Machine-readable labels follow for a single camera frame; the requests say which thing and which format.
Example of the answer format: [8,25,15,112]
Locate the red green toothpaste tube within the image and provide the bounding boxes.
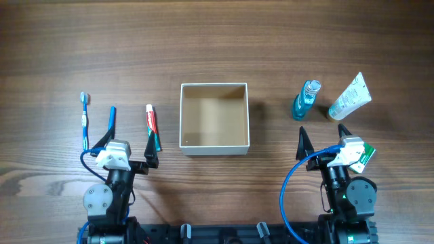
[146,104,161,151]

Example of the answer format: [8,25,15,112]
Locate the green white small box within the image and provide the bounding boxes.
[348,143,376,174]

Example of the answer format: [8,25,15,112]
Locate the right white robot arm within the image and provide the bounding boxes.
[296,124,379,244]

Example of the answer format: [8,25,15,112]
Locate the open beige cardboard box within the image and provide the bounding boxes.
[179,83,250,156]

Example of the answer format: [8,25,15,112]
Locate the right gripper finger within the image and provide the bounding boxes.
[296,126,315,161]
[338,123,352,138]

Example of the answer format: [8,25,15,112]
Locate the blue pen-like stick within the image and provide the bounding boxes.
[108,106,116,130]

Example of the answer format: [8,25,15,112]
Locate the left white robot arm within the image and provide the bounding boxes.
[77,128,159,244]

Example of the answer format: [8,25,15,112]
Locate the right blue cable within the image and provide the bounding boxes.
[279,144,343,244]

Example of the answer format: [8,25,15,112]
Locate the blue mouthwash bottle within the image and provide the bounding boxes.
[292,80,321,121]

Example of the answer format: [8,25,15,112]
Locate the blue white toothbrush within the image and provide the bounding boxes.
[80,92,89,150]

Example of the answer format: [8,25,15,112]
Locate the white lotion tube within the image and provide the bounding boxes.
[328,72,372,121]

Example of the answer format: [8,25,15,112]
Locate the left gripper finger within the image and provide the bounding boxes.
[144,131,159,163]
[90,128,115,157]

